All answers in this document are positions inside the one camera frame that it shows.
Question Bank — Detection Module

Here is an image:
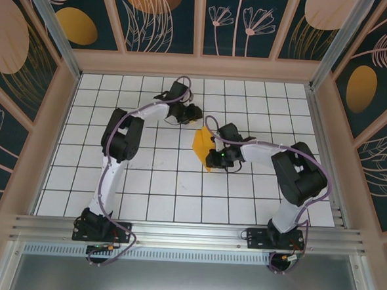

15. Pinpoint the orange cloth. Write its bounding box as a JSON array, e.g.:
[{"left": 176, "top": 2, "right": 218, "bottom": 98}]
[{"left": 191, "top": 125, "right": 220, "bottom": 173}]

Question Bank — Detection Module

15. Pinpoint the black controller board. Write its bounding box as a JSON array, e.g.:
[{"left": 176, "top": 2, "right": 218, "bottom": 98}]
[{"left": 86, "top": 241, "right": 117, "bottom": 255}]

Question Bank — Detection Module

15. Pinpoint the grey metal panel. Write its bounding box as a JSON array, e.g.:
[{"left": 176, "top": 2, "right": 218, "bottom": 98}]
[{"left": 7, "top": 251, "right": 366, "bottom": 290}]

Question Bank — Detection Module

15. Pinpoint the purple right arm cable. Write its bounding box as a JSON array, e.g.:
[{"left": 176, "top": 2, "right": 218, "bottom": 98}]
[{"left": 194, "top": 115, "right": 335, "bottom": 278}]

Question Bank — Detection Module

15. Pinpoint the aluminium mounting rail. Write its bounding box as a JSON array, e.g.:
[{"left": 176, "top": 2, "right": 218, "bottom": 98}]
[{"left": 9, "top": 208, "right": 370, "bottom": 262}]

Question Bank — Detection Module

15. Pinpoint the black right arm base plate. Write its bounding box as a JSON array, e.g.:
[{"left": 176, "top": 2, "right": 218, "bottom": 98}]
[{"left": 245, "top": 226, "right": 307, "bottom": 253}]

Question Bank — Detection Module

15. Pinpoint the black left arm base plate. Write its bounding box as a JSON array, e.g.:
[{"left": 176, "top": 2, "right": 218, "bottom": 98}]
[{"left": 71, "top": 218, "right": 134, "bottom": 245}]

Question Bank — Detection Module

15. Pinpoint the slotted metal cable tray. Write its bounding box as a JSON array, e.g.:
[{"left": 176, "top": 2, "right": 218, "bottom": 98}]
[{"left": 24, "top": 241, "right": 352, "bottom": 274}]

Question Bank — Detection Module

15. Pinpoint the aluminium frame post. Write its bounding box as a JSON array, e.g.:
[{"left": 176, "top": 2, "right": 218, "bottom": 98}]
[
  {"left": 15, "top": 0, "right": 89, "bottom": 80},
  {"left": 308, "top": 0, "right": 376, "bottom": 96}
]

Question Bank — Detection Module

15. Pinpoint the yellow cable connector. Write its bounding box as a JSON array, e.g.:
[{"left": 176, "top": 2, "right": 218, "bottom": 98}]
[{"left": 280, "top": 251, "right": 306, "bottom": 264}]

